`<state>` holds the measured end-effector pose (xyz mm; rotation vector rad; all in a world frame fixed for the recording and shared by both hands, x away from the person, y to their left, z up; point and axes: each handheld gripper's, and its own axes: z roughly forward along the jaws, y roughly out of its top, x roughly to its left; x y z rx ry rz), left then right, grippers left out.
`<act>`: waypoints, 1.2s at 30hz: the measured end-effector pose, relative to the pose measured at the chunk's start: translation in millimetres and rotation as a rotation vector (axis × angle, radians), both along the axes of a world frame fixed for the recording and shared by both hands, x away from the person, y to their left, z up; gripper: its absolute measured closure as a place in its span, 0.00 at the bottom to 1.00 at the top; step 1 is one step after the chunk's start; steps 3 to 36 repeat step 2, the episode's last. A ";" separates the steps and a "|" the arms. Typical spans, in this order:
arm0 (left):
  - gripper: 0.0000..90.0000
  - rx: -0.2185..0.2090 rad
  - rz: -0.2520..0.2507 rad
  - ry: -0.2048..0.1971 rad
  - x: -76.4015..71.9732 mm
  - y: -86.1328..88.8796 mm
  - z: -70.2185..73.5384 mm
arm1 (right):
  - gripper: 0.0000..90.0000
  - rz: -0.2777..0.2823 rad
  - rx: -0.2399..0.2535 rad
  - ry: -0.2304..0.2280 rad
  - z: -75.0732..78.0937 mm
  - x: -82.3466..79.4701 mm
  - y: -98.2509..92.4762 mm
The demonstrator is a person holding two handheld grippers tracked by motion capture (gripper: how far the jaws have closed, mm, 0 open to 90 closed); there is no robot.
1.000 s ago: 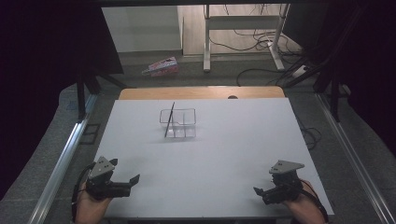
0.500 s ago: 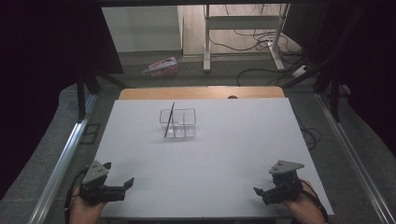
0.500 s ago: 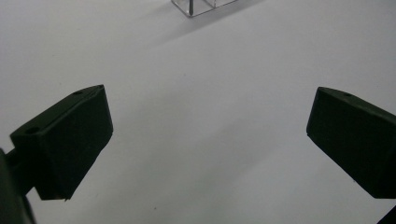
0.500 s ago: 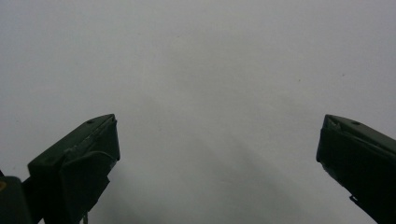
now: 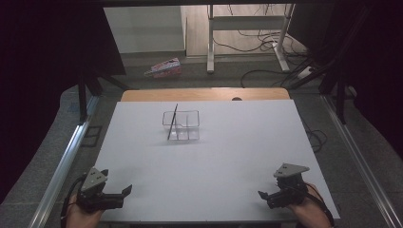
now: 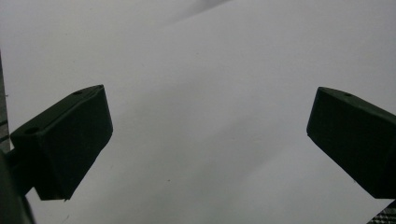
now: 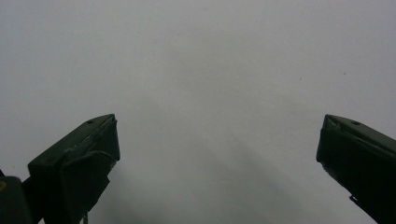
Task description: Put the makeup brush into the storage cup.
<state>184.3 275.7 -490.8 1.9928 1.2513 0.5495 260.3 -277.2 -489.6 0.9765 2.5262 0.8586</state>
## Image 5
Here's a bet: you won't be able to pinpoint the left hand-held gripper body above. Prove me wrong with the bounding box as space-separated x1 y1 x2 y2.
75 166 126 214

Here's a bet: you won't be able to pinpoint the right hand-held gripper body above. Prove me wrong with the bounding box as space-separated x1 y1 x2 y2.
266 162 311 210

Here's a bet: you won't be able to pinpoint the clear plastic organizer box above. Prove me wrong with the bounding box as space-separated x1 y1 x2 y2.
162 109 201 143

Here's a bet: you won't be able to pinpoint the black pencil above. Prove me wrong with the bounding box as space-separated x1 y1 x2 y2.
166 103 180 142

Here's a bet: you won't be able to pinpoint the person's left hand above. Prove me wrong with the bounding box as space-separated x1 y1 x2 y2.
65 194 105 228

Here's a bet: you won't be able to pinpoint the person's right hand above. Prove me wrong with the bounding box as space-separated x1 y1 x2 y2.
285 182 333 228

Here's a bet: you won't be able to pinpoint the white table cover board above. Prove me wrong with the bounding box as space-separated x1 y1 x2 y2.
91 100 340 223

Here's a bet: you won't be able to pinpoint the black metal stand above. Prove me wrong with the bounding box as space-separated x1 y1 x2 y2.
76 61 130 125
287 4 374 125

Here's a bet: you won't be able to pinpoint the wooden table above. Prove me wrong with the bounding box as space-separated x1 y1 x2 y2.
120 86 291 103

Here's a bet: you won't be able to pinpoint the white power strip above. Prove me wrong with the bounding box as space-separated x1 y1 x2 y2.
297 65 316 81

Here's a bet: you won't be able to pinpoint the pink carton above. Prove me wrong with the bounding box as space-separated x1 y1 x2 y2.
144 57 183 80

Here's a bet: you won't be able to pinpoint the black curtain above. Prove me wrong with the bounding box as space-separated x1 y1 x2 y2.
286 0 403 165
0 0 127 203

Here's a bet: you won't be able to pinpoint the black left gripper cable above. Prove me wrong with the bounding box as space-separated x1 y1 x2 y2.
59 172 88 228

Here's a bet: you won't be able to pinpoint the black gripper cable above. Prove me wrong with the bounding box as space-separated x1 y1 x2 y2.
59 172 88 228
304 182 336 228

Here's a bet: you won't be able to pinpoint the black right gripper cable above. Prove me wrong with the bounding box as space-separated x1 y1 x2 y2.
304 182 336 228

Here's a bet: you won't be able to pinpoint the aluminium rail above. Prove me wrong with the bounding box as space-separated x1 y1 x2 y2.
28 94 100 228
320 94 403 228

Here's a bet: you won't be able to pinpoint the thin black cable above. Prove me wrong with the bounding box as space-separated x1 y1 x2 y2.
299 116 328 154

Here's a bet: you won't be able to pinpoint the black floor frame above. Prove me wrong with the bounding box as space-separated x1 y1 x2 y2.
80 124 104 148

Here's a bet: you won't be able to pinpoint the black floor cables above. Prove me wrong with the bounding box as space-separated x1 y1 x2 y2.
211 4 313 89

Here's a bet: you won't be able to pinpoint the white metal desk frame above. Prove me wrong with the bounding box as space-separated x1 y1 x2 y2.
205 3 297 76

